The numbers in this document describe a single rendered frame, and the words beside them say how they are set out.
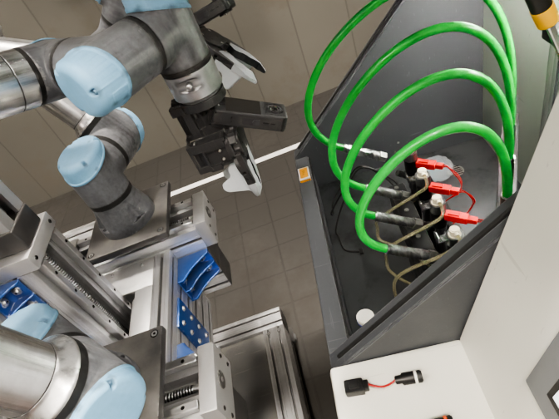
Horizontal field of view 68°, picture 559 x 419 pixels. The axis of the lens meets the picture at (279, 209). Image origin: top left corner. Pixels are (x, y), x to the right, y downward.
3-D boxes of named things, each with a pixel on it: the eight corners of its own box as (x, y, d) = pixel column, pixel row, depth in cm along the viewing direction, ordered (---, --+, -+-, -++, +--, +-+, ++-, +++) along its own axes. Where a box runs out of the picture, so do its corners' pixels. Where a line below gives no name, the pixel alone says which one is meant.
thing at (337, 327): (309, 198, 133) (294, 160, 123) (322, 194, 132) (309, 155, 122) (346, 390, 87) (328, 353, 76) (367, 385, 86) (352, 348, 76)
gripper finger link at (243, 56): (254, 84, 95) (216, 66, 91) (267, 61, 91) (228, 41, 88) (254, 91, 92) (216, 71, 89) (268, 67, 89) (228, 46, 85)
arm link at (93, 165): (77, 211, 104) (40, 170, 95) (101, 175, 113) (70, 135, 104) (116, 205, 100) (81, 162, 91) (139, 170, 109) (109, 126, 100)
